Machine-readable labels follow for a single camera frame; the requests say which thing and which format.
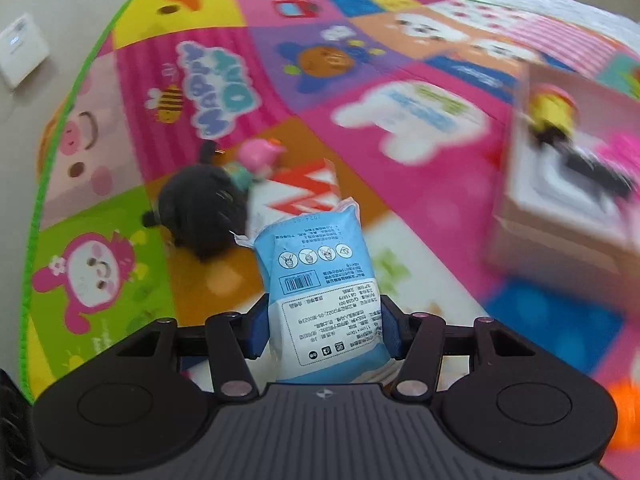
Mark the pink cardboard box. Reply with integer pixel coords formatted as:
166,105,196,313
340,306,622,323
487,63,639,315

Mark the red white booklet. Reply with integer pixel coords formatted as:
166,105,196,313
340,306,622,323
245,158,342,240

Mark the white wall device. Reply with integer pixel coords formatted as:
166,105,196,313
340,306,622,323
0,13,50,90

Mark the colourful cartoon play mat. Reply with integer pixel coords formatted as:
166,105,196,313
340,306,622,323
1,0,639,479

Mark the pink pig figurine toy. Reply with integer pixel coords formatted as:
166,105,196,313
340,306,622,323
222,139,286,193

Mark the pink plastic basket scoop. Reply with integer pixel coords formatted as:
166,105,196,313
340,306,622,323
597,132,640,179

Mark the blue white wipes pack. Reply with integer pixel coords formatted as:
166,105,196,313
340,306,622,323
235,198,399,384

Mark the yellow pink cupcake toy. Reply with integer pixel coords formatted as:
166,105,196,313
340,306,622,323
527,84,578,148

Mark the orange plastic toy mould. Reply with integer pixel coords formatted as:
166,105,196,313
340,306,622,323
608,378,640,451

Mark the black plush toy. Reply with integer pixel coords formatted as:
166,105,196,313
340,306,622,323
141,141,253,261

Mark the black cylinder toy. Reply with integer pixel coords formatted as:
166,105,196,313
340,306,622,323
560,146,637,200

